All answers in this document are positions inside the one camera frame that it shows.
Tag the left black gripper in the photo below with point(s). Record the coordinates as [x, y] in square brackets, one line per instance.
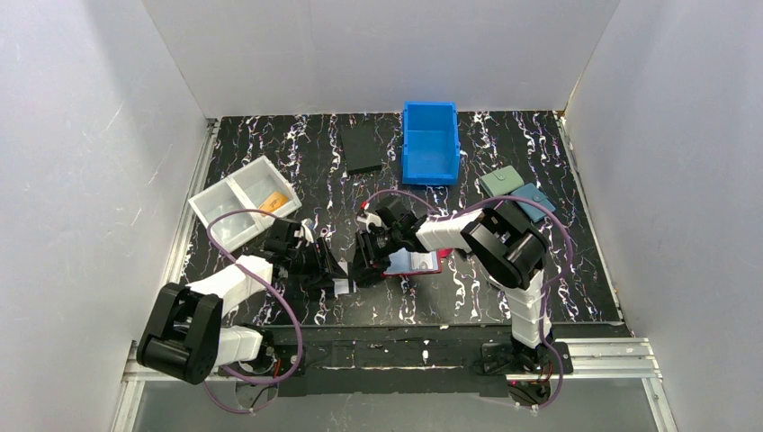
[321, 265]

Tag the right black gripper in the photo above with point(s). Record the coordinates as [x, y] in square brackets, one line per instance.
[368, 258]

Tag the red card holder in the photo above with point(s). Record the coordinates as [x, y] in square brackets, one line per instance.
[408, 263]

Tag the orange credit card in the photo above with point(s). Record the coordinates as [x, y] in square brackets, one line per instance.
[273, 202]

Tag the white divided tray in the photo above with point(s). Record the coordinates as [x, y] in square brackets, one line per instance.
[237, 196]

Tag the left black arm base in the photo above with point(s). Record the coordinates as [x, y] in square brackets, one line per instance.
[267, 363]

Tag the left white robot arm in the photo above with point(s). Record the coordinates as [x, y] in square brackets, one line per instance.
[184, 336]

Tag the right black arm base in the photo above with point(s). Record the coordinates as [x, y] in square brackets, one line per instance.
[534, 367]

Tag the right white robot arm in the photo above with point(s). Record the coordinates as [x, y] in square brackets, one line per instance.
[501, 239]

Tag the green card holder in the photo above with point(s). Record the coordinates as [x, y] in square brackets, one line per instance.
[501, 181]

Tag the blue card holder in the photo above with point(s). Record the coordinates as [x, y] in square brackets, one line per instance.
[531, 193]

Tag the black foam pad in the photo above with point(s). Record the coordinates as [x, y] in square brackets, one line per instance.
[361, 151]

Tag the blue plastic bin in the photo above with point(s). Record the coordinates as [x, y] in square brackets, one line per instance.
[431, 146]

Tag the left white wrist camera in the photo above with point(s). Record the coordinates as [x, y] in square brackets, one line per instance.
[307, 230]

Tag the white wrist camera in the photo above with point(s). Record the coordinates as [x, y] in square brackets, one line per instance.
[307, 230]
[368, 220]

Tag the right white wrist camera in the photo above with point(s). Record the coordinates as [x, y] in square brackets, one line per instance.
[368, 220]

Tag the aluminium frame rail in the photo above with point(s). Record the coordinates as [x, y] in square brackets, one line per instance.
[591, 358]

